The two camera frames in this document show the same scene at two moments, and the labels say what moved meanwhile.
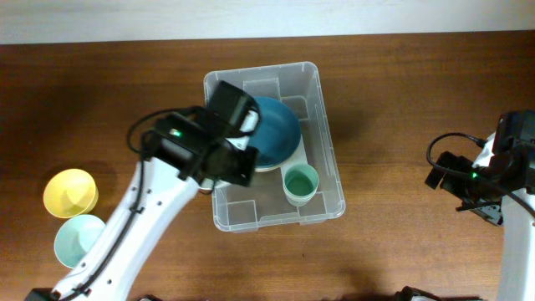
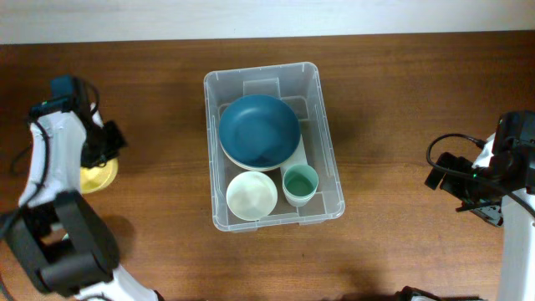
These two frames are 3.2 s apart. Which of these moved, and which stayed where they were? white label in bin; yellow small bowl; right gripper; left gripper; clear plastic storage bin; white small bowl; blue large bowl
Moved: white small bowl; yellow small bowl; left gripper
Stayed: right gripper; blue large bowl; clear plastic storage bin; white label in bin
